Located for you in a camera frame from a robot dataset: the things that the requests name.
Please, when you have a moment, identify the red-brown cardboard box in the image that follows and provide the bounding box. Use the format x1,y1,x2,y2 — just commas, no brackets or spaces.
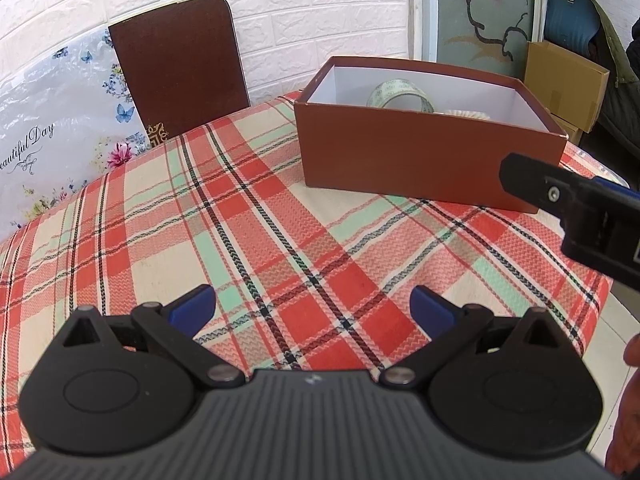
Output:
294,56,567,212

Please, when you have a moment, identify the person's right hand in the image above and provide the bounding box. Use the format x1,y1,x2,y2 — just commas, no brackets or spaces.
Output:
605,335,640,474

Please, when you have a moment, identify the olive green jacket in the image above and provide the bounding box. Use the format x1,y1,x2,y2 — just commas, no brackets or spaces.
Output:
588,0,639,159

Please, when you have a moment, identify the lower cardboard box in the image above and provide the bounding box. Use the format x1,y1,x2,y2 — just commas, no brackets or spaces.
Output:
552,115,584,146

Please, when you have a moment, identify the upper cardboard box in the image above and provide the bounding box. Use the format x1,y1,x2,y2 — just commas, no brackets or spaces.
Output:
524,41,610,133

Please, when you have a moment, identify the plaid red bedsheet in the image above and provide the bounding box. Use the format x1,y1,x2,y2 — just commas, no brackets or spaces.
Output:
1,96,638,471

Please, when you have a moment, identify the white ribbed item in box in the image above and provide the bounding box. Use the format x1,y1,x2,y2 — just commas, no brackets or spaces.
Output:
444,110,490,122

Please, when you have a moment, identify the painted grey-green door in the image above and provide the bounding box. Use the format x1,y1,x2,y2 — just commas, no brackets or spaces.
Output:
436,0,534,78

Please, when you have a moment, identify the floral white plastic bag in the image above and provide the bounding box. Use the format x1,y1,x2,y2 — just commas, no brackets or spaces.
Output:
1,28,150,236

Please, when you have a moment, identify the clear tape roll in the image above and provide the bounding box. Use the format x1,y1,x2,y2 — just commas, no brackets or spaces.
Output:
367,78,435,114

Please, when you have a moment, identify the dark brown wooden headboard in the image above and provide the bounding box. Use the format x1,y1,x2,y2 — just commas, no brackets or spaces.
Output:
108,0,250,146

